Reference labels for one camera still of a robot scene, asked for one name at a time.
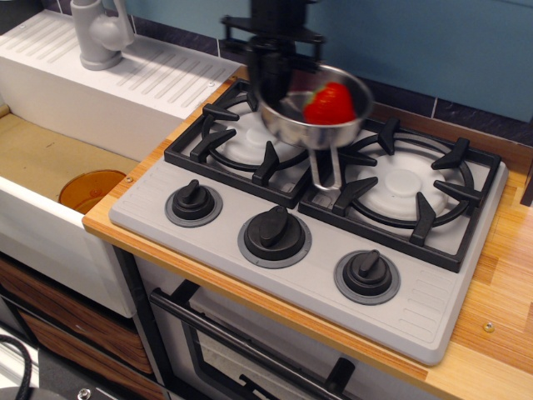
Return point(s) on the oven door with black handle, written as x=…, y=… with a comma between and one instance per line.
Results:
x=231, y=352

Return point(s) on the orange plastic bowl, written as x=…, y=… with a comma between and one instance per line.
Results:
x=86, y=190

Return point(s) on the small steel saucepan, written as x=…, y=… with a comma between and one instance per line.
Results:
x=285, y=120

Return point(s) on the black middle stove knob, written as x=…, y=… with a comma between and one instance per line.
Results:
x=274, y=239

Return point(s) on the black right burner grate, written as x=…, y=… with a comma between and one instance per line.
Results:
x=429, y=198

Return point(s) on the black burner grate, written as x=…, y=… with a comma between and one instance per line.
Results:
x=429, y=198
x=229, y=144

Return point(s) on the wooden drawer front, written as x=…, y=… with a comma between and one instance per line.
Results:
x=73, y=327

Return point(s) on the red plastic strawberry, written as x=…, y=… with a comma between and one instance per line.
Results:
x=331, y=104

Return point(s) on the white toy sink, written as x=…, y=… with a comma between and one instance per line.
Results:
x=61, y=120

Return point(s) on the black left burner grate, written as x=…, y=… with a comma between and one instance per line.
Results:
x=229, y=144

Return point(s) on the black right stove knob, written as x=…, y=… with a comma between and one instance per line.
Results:
x=367, y=277

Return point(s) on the grey toy faucet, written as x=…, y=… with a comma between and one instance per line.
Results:
x=101, y=37

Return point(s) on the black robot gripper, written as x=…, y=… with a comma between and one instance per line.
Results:
x=275, y=39

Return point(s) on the black left stove knob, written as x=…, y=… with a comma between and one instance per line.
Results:
x=193, y=205

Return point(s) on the black stove knob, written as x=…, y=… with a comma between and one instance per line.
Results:
x=367, y=277
x=274, y=239
x=193, y=205

